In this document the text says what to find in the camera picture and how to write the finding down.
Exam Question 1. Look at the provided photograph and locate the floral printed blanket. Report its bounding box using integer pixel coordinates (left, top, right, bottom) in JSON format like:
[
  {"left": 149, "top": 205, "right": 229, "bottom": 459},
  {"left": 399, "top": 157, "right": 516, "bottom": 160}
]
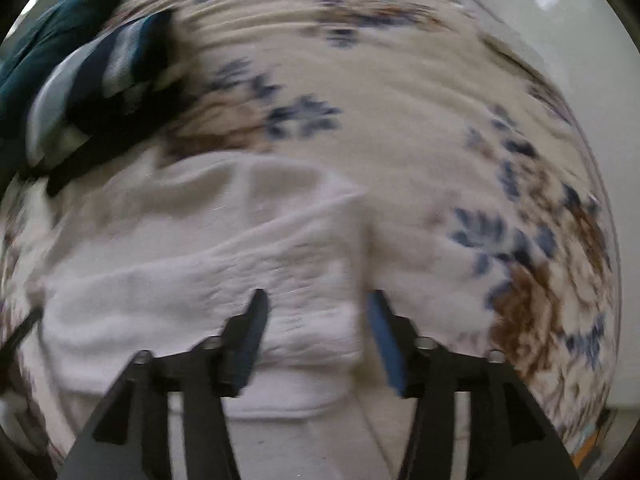
[{"left": 0, "top": 0, "right": 623, "bottom": 466}]

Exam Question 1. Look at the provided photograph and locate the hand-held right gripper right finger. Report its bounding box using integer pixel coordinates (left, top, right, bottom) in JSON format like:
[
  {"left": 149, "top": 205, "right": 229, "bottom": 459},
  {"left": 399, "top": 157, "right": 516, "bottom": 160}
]
[{"left": 366, "top": 289, "right": 583, "bottom": 480}]

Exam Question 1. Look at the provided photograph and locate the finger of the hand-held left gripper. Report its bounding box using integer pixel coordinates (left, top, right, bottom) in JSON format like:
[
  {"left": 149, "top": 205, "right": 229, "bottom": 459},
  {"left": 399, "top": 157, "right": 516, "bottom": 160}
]
[{"left": 0, "top": 307, "right": 45, "bottom": 396}]

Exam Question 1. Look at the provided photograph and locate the white cloth garment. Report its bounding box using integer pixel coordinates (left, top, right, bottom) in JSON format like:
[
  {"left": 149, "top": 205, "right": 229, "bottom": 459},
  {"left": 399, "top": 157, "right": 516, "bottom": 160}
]
[{"left": 39, "top": 152, "right": 368, "bottom": 420}]

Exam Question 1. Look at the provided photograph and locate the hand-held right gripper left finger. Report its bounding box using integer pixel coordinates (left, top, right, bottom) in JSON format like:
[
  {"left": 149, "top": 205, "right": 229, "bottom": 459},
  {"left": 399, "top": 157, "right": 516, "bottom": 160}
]
[{"left": 56, "top": 288, "right": 270, "bottom": 480}]

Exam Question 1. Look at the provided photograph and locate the dark teal cloth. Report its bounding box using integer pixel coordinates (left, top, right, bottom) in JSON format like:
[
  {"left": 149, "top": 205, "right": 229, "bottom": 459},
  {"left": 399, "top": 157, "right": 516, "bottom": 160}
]
[{"left": 0, "top": 0, "right": 132, "bottom": 153}]

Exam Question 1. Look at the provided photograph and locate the navy white striped garment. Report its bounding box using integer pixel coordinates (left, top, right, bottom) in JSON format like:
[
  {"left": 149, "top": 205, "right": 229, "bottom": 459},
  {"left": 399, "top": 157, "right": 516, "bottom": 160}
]
[{"left": 25, "top": 10, "right": 193, "bottom": 173}]

